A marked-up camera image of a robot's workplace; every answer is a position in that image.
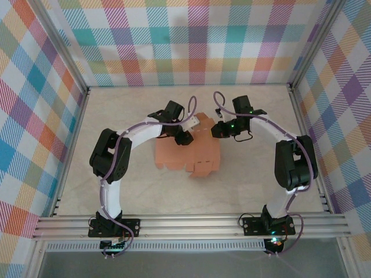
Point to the aluminium frame post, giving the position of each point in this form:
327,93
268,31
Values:
316,43
62,49

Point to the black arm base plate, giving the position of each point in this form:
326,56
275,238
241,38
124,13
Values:
252,227
133,227

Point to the aluminium mounting rail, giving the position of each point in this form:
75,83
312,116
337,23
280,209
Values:
188,227

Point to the aluminium side rail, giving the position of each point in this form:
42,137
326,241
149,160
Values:
71,150
299,116

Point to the aluminium frame leg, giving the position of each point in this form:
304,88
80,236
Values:
34,260
348,260

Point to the orange paper box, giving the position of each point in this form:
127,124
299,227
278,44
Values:
203,150

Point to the black round controller with LED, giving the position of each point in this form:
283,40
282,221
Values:
274,243

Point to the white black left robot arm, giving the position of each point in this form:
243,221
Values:
111,199

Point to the green circuit board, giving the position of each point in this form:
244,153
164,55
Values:
114,246

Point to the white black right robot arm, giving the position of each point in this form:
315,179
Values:
278,202

